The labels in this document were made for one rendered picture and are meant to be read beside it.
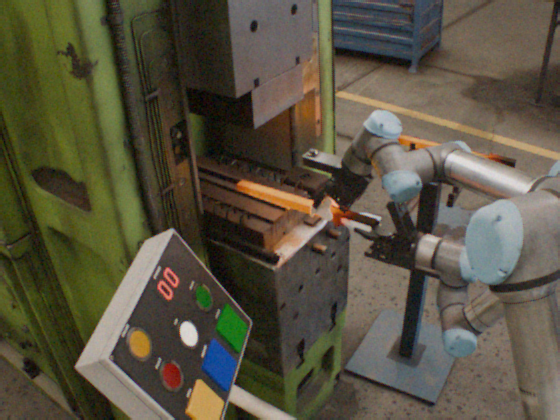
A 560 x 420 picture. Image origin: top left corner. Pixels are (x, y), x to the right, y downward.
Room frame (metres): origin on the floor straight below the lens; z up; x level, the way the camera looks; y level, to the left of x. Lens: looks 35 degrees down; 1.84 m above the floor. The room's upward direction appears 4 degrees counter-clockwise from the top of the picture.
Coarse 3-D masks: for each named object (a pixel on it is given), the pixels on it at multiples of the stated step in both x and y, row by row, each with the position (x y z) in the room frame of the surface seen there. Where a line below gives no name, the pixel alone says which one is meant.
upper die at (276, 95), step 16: (272, 80) 1.19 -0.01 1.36; (288, 80) 1.24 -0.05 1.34; (192, 96) 1.24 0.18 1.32; (208, 96) 1.21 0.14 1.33; (224, 96) 1.18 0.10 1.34; (240, 96) 1.15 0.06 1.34; (256, 96) 1.14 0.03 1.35; (272, 96) 1.19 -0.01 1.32; (288, 96) 1.24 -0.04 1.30; (192, 112) 1.25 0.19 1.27; (208, 112) 1.21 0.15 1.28; (224, 112) 1.18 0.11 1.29; (240, 112) 1.15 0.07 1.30; (256, 112) 1.14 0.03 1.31; (272, 112) 1.18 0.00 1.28
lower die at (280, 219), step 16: (208, 160) 1.50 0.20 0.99; (240, 176) 1.39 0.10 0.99; (208, 192) 1.32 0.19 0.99; (224, 192) 1.31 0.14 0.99; (240, 192) 1.30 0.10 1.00; (288, 192) 1.29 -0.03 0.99; (304, 192) 1.29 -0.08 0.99; (208, 208) 1.26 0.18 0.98; (224, 208) 1.25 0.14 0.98; (240, 208) 1.23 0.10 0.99; (256, 208) 1.23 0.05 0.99; (272, 208) 1.22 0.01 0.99; (224, 224) 1.21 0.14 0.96; (256, 224) 1.17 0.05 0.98; (272, 224) 1.17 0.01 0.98; (288, 224) 1.22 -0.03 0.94; (256, 240) 1.14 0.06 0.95; (272, 240) 1.16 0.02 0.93
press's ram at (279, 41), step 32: (192, 0) 1.15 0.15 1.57; (224, 0) 1.10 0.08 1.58; (256, 0) 1.16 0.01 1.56; (288, 0) 1.25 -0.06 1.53; (192, 32) 1.16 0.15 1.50; (224, 32) 1.10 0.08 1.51; (256, 32) 1.16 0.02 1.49; (288, 32) 1.25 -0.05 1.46; (192, 64) 1.16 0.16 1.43; (224, 64) 1.11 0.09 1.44; (256, 64) 1.15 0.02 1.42; (288, 64) 1.24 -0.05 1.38
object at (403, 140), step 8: (400, 136) 1.69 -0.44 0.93; (400, 144) 1.67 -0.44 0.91; (408, 144) 1.66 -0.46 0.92; (416, 144) 1.64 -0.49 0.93; (424, 144) 1.63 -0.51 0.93; (432, 144) 1.62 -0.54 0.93; (440, 144) 1.62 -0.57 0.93; (472, 152) 1.55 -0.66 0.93; (496, 160) 1.50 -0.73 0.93; (504, 160) 1.48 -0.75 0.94; (512, 160) 1.47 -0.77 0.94
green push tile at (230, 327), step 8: (224, 304) 0.82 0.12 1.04; (224, 312) 0.80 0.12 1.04; (232, 312) 0.81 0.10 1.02; (224, 320) 0.78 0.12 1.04; (232, 320) 0.80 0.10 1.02; (240, 320) 0.81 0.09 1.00; (216, 328) 0.76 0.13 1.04; (224, 328) 0.76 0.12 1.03; (232, 328) 0.78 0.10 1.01; (240, 328) 0.79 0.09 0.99; (224, 336) 0.75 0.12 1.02; (232, 336) 0.76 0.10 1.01; (240, 336) 0.78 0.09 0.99; (232, 344) 0.75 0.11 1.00; (240, 344) 0.76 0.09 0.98
